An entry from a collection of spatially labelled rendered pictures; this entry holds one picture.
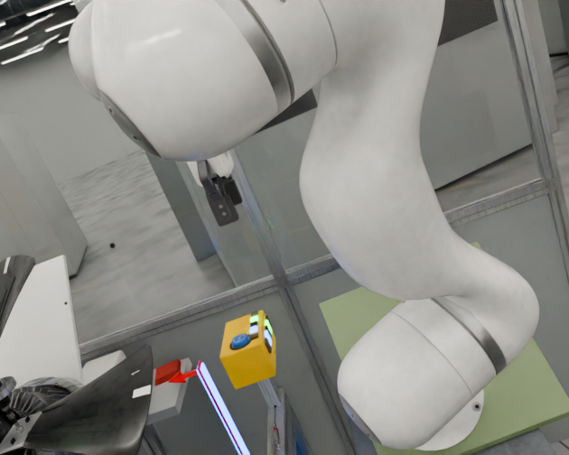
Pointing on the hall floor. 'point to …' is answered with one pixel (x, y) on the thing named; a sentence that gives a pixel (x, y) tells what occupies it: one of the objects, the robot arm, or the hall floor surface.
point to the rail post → (302, 439)
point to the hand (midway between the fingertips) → (229, 208)
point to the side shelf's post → (151, 441)
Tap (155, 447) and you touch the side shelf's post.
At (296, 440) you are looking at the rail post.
